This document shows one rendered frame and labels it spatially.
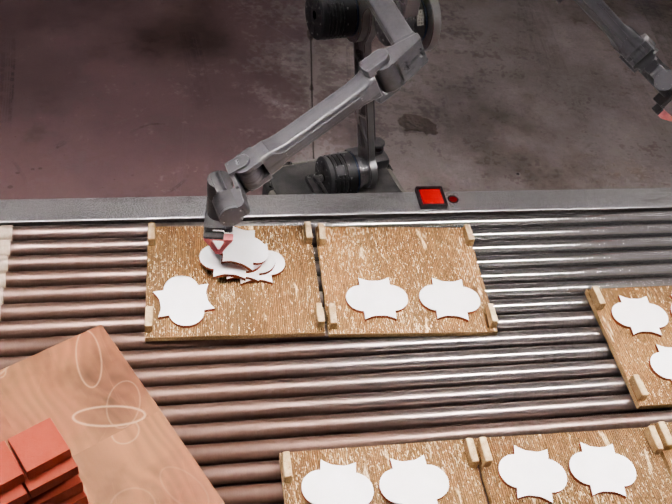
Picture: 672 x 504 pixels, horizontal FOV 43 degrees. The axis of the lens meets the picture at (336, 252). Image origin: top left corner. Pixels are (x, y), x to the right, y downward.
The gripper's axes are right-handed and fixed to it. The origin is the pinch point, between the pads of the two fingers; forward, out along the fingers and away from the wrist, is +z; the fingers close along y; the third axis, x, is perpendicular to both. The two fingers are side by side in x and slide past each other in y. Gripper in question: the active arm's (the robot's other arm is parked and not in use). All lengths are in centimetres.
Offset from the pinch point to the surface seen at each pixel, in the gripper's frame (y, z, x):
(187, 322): -20.2, 6.6, 6.0
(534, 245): 13, 11, -83
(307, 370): -29.8, 10.0, -21.6
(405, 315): -14.3, 8.2, -45.1
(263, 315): -16.4, 7.8, -11.2
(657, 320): -13, 8, -109
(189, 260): -0.3, 7.8, 7.2
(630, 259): 11, 12, -110
